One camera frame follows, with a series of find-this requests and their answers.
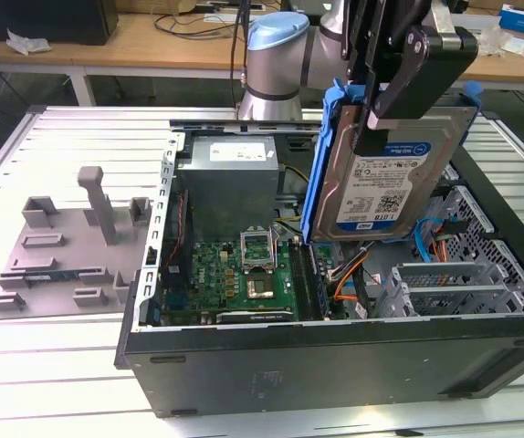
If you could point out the long wooden desk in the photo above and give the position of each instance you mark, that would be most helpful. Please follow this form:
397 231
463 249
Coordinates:
152 50

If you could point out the black open PC case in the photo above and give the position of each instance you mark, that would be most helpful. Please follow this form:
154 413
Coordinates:
289 374

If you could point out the clear plastic bags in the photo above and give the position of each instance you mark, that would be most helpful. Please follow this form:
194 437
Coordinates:
499 43

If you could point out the silver camera bracket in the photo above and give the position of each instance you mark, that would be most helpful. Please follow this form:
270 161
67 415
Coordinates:
444 18

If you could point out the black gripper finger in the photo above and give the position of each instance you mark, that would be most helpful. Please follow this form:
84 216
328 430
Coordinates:
431 68
357 45

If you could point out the silver metal drive cage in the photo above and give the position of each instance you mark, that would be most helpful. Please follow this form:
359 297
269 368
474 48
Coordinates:
485 228

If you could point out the black graphics card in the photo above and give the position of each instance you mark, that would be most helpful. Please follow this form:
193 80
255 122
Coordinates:
253 317

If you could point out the black RAM slot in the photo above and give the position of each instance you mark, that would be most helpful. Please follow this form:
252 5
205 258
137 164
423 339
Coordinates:
295 283
307 283

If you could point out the CPU socket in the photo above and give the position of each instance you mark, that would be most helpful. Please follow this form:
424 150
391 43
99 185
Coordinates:
258 287

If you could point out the black box on desk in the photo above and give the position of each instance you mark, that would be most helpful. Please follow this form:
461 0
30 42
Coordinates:
38 20

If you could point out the silver power supply box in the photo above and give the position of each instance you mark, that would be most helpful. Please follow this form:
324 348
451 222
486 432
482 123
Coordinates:
230 187

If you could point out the white crumpled plastic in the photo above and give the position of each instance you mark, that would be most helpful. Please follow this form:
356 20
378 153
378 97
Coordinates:
29 43

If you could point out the green motherboard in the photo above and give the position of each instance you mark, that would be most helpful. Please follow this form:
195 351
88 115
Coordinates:
212 283

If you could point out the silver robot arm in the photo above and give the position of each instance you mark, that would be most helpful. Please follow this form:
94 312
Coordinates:
271 68

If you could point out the grey parts rack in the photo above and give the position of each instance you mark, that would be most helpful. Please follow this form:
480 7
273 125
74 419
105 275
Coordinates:
61 255

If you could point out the black case fan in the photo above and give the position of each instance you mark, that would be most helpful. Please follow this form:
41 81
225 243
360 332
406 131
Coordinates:
175 274

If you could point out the silver metal disk bay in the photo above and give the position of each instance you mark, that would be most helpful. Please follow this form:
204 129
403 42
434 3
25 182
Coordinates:
449 301
444 274

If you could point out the hard disk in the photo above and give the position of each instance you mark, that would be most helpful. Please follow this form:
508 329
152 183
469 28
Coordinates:
380 182

